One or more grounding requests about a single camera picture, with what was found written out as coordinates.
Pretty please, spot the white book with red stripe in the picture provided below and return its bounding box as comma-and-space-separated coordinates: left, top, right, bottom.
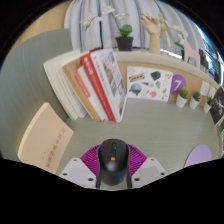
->
74, 65, 110, 122

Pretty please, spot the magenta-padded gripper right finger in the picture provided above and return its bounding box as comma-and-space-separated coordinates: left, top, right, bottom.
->
125, 143, 168, 189

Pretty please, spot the thin white book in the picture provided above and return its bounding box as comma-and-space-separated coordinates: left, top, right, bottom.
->
56, 58, 88, 120

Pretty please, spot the brown kraft book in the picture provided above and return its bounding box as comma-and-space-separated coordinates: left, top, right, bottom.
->
61, 57, 102, 122

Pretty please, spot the black computer mouse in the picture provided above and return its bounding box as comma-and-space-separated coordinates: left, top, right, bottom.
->
96, 138, 131, 187

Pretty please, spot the black cover book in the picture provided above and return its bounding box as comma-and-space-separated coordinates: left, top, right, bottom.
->
208, 86, 224, 127

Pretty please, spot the thick white book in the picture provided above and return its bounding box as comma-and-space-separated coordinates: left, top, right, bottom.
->
42, 49, 83, 121

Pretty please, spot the round purple number sticker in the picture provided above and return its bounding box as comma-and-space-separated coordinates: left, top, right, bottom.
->
169, 73, 188, 97

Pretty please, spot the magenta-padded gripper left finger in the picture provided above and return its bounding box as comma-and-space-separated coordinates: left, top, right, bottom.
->
58, 144, 101, 190

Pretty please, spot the grey white curtain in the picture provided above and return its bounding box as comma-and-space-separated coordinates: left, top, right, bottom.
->
63, 0, 206, 56

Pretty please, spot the white book with photo cover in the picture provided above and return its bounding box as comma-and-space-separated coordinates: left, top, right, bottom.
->
89, 48, 128, 123

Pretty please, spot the round lilac mouse pad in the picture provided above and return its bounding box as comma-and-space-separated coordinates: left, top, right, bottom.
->
183, 143, 213, 169

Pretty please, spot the wooden hand model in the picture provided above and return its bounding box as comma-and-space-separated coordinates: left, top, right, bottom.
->
139, 12, 163, 55

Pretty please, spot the succulent in white pot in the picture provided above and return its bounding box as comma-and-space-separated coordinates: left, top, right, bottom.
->
188, 91, 202, 111
202, 96, 215, 115
175, 87, 190, 109

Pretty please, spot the white sticker sheet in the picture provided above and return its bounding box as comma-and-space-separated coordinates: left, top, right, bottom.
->
125, 65, 175, 103

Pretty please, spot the beige paperback book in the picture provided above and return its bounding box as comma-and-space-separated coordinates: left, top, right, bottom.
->
16, 101, 75, 175

